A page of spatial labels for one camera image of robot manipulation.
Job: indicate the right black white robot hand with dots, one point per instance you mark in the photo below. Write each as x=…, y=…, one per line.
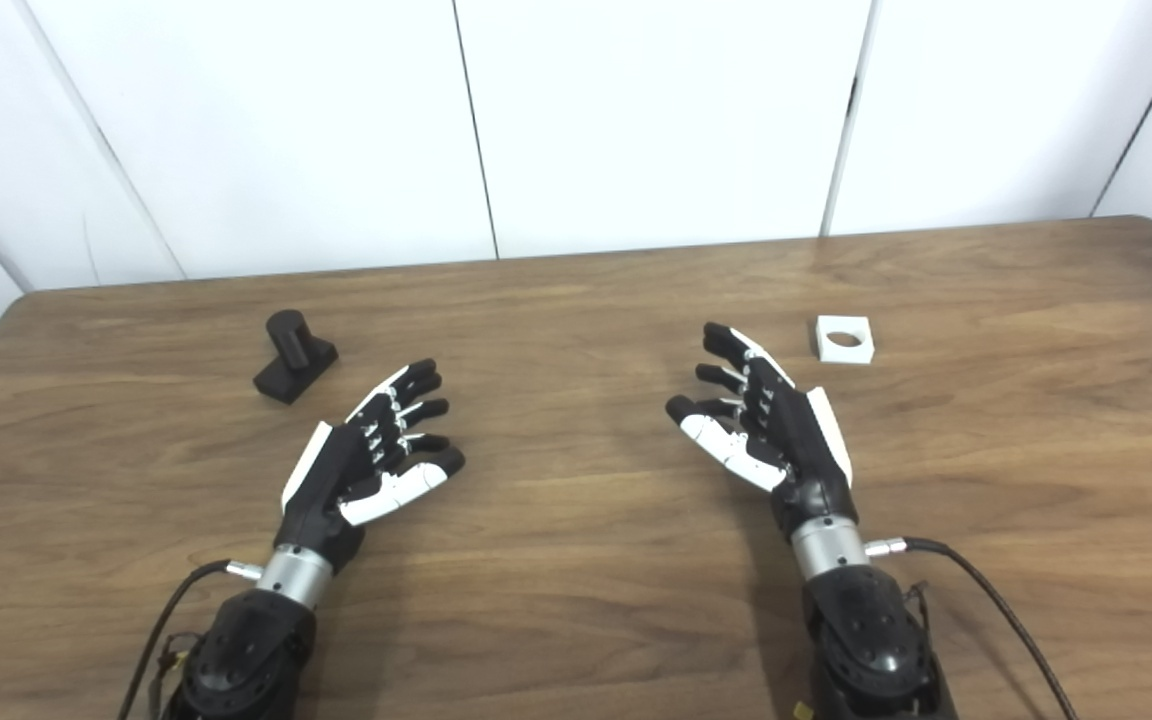
x=801, y=450

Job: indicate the white square piece with hole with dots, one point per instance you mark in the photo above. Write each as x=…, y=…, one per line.
x=861, y=352

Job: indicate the black peg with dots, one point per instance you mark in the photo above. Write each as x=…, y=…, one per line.
x=288, y=350

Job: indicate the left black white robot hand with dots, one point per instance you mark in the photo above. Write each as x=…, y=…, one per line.
x=321, y=485

